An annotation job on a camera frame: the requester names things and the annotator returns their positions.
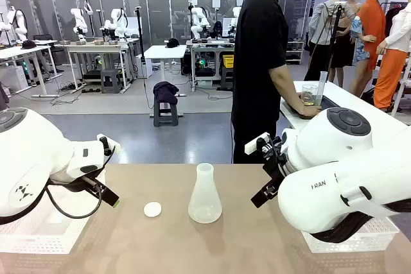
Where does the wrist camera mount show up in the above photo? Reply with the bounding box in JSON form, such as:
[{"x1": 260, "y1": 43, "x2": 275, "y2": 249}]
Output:
[
  {"x1": 96, "y1": 133, "x2": 121, "y2": 156},
  {"x1": 244, "y1": 132, "x2": 271, "y2": 155}
]

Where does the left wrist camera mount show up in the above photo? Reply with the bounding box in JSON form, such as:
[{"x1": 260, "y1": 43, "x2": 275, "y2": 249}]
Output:
[{"x1": 96, "y1": 133, "x2": 121, "y2": 156}]

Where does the white drawer cabinet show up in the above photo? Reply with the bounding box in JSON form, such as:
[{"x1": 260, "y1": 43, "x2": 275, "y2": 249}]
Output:
[{"x1": 135, "y1": 53, "x2": 153, "y2": 79}]

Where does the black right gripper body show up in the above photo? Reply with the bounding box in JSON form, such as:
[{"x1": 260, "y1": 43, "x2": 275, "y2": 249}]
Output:
[{"x1": 261, "y1": 155, "x2": 288, "y2": 198}]

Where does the black tripod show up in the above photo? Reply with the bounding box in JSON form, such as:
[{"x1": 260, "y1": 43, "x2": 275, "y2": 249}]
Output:
[{"x1": 308, "y1": 1, "x2": 348, "y2": 83}]

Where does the black tray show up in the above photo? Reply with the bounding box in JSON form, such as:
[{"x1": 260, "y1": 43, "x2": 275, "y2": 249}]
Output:
[{"x1": 282, "y1": 93, "x2": 341, "y2": 120}]

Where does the mannequin in orange trousers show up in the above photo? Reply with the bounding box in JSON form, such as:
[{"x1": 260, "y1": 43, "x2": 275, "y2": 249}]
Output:
[{"x1": 373, "y1": 0, "x2": 411, "y2": 110}]

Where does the clear beaker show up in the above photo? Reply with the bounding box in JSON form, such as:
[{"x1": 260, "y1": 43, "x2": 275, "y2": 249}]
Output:
[{"x1": 301, "y1": 83, "x2": 320, "y2": 107}]

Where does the white shoe rack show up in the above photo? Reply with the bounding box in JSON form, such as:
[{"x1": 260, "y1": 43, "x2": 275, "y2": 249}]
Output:
[{"x1": 284, "y1": 40, "x2": 305, "y2": 65}]

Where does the figure in black dress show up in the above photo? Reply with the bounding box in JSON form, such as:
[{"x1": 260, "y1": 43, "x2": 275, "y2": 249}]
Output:
[{"x1": 329, "y1": 0, "x2": 365, "y2": 88}]

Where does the dark purple cloth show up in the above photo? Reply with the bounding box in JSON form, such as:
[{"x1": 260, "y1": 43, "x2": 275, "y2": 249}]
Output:
[{"x1": 152, "y1": 81, "x2": 180, "y2": 106}]

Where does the grey step stool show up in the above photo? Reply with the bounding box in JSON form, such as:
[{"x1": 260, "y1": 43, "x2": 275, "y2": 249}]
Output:
[
  {"x1": 153, "y1": 94, "x2": 179, "y2": 128},
  {"x1": 100, "y1": 69, "x2": 123, "y2": 94},
  {"x1": 220, "y1": 65, "x2": 234, "y2": 91}
]

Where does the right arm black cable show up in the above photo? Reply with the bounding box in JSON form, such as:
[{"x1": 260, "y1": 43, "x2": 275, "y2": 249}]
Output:
[{"x1": 310, "y1": 198, "x2": 411, "y2": 244}]

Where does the person's right forearm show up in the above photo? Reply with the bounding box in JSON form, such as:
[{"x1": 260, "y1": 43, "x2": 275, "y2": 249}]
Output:
[{"x1": 271, "y1": 68, "x2": 304, "y2": 116}]

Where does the small white table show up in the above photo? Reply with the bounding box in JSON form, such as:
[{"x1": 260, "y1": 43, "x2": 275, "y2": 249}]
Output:
[{"x1": 144, "y1": 44, "x2": 188, "y2": 98}]

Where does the person's right hand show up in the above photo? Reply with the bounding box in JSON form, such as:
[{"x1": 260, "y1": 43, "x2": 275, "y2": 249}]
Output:
[{"x1": 297, "y1": 105, "x2": 322, "y2": 119}]

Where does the long white desk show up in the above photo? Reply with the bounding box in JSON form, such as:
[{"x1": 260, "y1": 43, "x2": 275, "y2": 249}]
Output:
[{"x1": 0, "y1": 44, "x2": 60, "y2": 99}]

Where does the clear graduated cylinder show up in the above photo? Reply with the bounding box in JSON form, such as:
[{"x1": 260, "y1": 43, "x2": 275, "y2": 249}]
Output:
[{"x1": 318, "y1": 71, "x2": 328, "y2": 107}]

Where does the white workbench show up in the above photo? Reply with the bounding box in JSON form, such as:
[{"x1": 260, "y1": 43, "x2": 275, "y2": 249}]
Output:
[
  {"x1": 186, "y1": 39, "x2": 236, "y2": 92},
  {"x1": 53, "y1": 40, "x2": 133, "y2": 92}
]

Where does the person in black t-shirt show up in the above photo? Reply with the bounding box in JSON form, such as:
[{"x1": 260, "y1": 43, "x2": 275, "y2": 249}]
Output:
[{"x1": 231, "y1": 0, "x2": 302, "y2": 164}]

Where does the white round flask cap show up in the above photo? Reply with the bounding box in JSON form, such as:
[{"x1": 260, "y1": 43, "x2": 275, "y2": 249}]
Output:
[{"x1": 143, "y1": 201, "x2": 162, "y2": 218}]

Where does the translucent plastic conical flask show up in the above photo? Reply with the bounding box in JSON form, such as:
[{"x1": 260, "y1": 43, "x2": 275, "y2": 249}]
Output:
[{"x1": 188, "y1": 162, "x2": 223, "y2": 224}]

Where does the mannequin in orange coat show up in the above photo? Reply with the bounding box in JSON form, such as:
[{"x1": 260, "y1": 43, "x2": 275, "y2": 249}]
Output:
[{"x1": 349, "y1": 0, "x2": 390, "y2": 97}]

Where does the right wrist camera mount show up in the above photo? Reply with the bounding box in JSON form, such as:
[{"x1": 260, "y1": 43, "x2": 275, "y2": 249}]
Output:
[{"x1": 244, "y1": 132, "x2": 271, "y2": 155}]

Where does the black stand pole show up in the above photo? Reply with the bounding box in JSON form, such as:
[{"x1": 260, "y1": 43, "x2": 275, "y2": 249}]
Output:
[{"x1": 134, "y1": 6, "x2": 146, "y2": 79}]

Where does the white perforated plastic basket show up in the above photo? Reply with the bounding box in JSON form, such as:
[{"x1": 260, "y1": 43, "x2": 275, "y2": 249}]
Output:
[
  {"x1": 301, "y1": 216, "x2": 400, "y2": 253},
  {"x1": 0, "y1": 171, "x2": 107, "y2": 255}
]

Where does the mannequin in grey shirt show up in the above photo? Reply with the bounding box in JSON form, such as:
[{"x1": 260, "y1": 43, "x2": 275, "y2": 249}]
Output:
[{"x1": 304, "y1": 0, "x2": 356, "y2": 82}]

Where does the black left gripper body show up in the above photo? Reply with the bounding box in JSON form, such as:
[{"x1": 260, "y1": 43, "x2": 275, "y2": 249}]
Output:
[{"x1": 79, "y1": 173, "x2": 107, "y2": 196}]

